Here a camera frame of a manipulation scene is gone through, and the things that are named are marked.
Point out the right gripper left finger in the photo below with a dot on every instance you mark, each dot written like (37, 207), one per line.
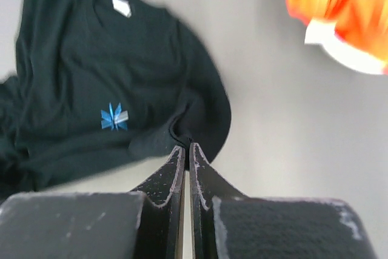
(146, 222)

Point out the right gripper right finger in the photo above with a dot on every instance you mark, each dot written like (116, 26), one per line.
(228, 224)

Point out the black t shirt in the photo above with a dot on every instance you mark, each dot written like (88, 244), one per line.
(102, 83)

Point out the white laundry basket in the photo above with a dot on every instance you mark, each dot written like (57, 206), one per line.
(323, 34)

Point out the orange t shirt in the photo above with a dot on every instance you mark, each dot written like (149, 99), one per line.
(360, 23)

